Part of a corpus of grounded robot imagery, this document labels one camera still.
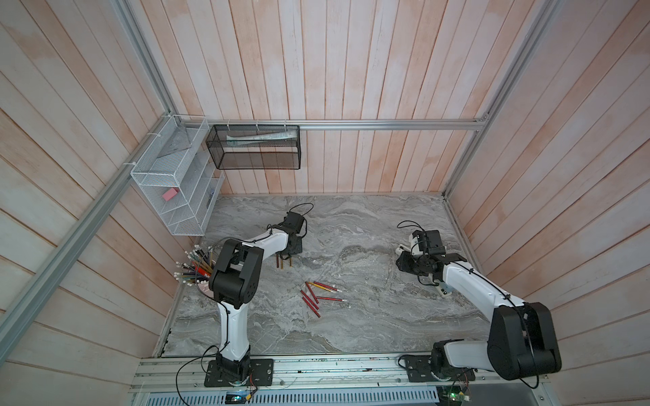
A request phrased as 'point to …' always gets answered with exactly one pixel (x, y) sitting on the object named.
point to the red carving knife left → (309, 299)
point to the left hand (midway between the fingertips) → (291, 250)
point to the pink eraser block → (170, 194)
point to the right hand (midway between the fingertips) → (400, 260)
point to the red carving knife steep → (312, 293)
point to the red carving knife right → (331, 299)
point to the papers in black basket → (249, 139)
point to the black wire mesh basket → (256, 146)
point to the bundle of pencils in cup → (195, 266)
